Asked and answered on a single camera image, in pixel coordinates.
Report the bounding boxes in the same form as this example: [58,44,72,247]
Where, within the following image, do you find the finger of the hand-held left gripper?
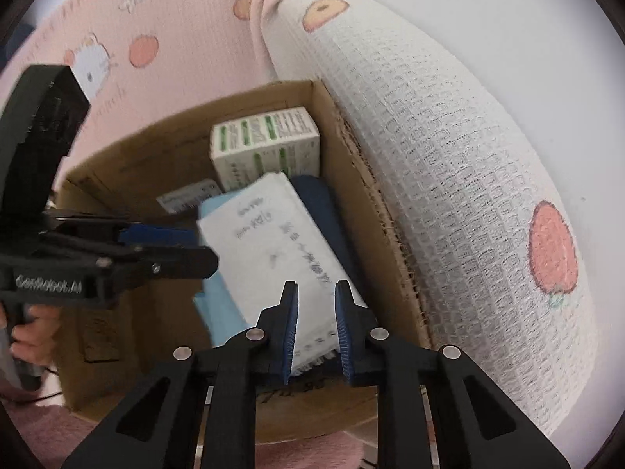
[41,233,219,302]
[46,208,198,251]

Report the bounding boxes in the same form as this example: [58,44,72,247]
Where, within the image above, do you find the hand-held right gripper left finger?
[61,281,300,469]

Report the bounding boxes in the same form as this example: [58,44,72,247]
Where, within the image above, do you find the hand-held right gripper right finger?
[334,281,573,469]

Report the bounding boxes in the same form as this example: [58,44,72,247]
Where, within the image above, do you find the brown cardboard box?
[51,78,435,438]

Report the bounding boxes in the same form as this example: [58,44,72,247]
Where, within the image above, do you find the person's left hand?
[10,309,59,367]

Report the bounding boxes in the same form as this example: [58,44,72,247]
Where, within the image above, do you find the grey blister card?
[156,179,223,214]

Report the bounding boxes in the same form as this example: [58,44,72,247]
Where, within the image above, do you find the light blue packet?
[192,190,255,350]

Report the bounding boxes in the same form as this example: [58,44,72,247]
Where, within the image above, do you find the white paper packet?
[196,171,367,372]

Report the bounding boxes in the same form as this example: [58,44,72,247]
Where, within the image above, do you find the dark blue pouch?
[292,175,362,284]

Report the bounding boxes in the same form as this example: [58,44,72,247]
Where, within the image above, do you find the green and white medicine box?
[210,106,321,192]

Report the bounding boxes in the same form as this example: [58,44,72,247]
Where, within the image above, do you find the pink printed waffle blanket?
[0,0,601,443]

